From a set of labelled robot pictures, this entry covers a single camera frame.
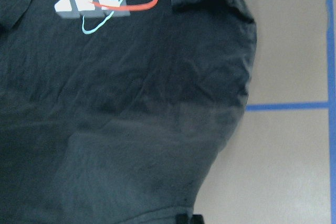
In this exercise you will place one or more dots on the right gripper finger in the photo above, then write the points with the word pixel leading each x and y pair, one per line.
pixel 186 219

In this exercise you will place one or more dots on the black printed t-shirt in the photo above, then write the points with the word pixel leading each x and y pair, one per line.
pixel 113 111

